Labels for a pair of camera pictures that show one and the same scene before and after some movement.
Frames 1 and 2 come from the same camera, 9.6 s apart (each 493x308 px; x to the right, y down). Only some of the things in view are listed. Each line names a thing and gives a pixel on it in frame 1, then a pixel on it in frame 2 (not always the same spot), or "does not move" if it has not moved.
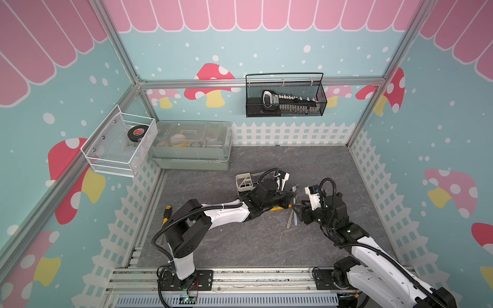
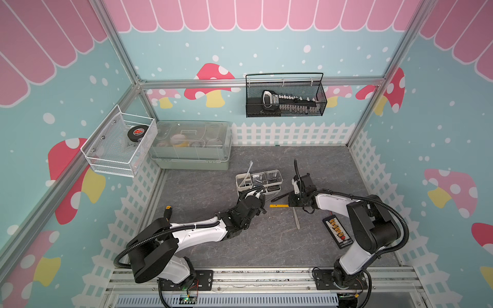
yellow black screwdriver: (167, 213) does not move
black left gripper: (284, 201) -> (262, 201)
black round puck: (137, 132) does not move
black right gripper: (307, 209) -> (291, 199)
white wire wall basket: (118, 145) does not move
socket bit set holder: (287, 104) does not move
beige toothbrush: (289, 219) -> (251, 163)
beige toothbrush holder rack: (246, 181) does not move
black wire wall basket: (282, 95) does not move
